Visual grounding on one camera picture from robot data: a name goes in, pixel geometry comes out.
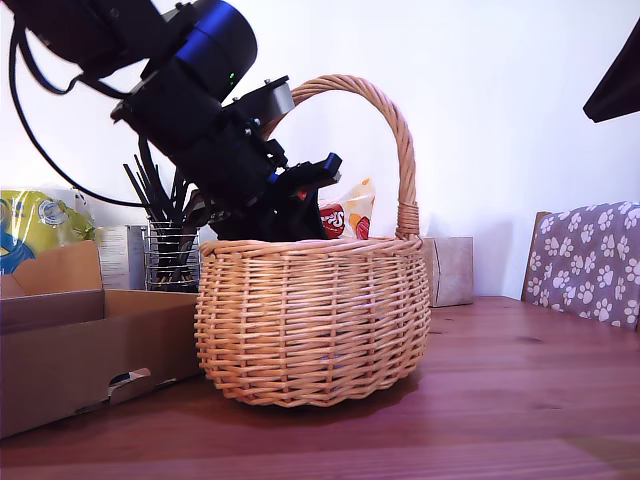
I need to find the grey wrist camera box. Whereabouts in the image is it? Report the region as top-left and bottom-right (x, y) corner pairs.
(232, 74), (296, 132)

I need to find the white printed carton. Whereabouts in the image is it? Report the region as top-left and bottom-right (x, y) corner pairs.
(94, 225), (130, 290)

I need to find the brown cardboard box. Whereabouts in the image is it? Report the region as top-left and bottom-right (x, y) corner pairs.
(0, 239), (201, 440)

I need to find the yellow plastic wrapped pack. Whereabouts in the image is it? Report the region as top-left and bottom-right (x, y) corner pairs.
(0, 188), (96, 275)

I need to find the thin black cable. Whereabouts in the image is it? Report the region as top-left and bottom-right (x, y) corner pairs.
(8, 19), (149, 207)

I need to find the wire utensil holder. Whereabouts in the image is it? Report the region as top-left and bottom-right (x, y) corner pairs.
(144, 219), (201, 293)

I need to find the orange red white snack bag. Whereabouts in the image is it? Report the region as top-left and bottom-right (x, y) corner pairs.
(318, 177), (376, 240)

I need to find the paw print cloth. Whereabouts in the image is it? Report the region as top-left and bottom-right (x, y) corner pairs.
(527, 201), (640, 332)

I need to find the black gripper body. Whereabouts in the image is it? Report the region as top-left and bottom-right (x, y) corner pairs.
(172, 117), (344, 229)

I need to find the grey metal container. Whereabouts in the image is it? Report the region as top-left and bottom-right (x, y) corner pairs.
(124, 224), (151, 290)

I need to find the woven wicker basket with handle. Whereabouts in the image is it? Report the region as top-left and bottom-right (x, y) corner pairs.
(193, 74), (432, 409)

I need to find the brown wooden utensil handle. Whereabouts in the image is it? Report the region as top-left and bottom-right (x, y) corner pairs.
(180, 192), (212, 251)

